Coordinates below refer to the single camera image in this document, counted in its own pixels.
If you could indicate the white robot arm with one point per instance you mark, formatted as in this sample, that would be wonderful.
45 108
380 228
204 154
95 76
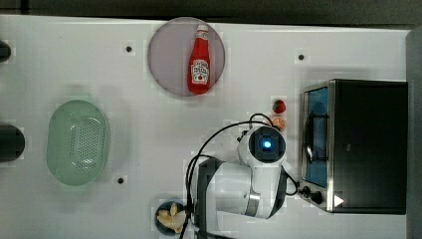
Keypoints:
254 185

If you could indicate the red ketchup bottle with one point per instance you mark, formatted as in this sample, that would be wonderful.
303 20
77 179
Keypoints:
198 77

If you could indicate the orange slice toy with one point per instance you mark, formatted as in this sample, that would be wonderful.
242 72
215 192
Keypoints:
279 122

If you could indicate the grey round plate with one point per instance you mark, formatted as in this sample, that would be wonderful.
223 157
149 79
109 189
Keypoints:
169 51

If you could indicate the blue cup with bananas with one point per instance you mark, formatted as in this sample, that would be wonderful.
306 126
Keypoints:
170 218

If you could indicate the green plastic colander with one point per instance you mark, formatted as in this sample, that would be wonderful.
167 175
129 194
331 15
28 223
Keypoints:
78 141

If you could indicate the silver toaster oven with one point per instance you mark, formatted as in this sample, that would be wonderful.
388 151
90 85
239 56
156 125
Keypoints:
354 146

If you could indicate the black frying pan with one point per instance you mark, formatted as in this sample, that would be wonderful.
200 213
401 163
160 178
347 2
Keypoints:
12 143

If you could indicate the dark pot at corner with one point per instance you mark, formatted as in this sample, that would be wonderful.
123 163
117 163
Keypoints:
5 52

